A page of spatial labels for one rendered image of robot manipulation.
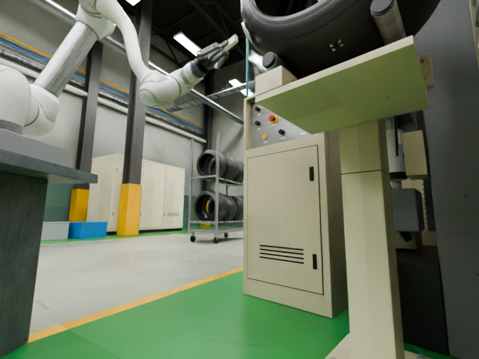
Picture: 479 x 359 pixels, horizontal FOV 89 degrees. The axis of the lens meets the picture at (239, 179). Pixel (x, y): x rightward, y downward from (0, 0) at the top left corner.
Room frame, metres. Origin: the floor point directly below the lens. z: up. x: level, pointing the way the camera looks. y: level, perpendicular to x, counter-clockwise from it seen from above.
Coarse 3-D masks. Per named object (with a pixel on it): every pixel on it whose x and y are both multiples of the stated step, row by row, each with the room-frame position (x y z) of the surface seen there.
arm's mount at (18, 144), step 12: (0, 132) 0.73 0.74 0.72; (12, 132) 0.77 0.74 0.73; (0, 144) 0.74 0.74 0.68; (12, 144) 0.78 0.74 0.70; (24, 144) 0.82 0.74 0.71; (36, 144) 0.86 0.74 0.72; (48, 144) 0.92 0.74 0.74; (36, 156) 0.87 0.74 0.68; (48, 156) 0.92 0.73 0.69; (60, 156) 0.98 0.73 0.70
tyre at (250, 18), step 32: (256, 0) 0.67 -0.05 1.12; (288, 0) 0.85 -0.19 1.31; (352, 0) 0.48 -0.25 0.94; (256, 32) 0.65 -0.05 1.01; (288, 32) 0.58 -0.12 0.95; (320, 32) 0.54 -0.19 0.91; (352, 32) 0.52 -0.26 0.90; (416, 32) 0.59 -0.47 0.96; (288, 64) 0.67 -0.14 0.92; (320, 64) 0.63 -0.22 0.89
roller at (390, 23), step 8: (376, 0) 0.44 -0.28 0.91; (384, 0) 0.44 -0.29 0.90; (392, 0) 0.43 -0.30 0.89; (376, 8) 0.45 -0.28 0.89; (384, 8) 0.44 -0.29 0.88; (392, 8) 0.44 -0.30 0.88; (376, 16) 0.46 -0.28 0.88; (384, 16) 0.45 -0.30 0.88; (392, 16) 0.45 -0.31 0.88; (400, 16) 0.47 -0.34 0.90; (376, 24) 0.49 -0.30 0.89; (384, 24) 0.47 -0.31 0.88; (392, 24) 0.47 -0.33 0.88; (400, 24) 0.48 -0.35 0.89; (384, 32) 0.50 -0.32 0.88; (392, 32) 0.49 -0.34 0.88; (400, 32) 0.50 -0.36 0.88; (384, 40) 0.53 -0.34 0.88; (392, 40) 0.52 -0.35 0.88
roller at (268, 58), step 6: (270, 54) 0.62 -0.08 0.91; (264, 60) 0.63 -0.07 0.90; (270, 60) 0.62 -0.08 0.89; (276, 60) 0.62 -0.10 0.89; (264, 66) 0.63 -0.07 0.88; (270, 66) 0.63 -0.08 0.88; (276, 66) 0.63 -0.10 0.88; (288, 66) 0.67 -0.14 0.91; (294, 72) 0.69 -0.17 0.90; (300, 78) 0.72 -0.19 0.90
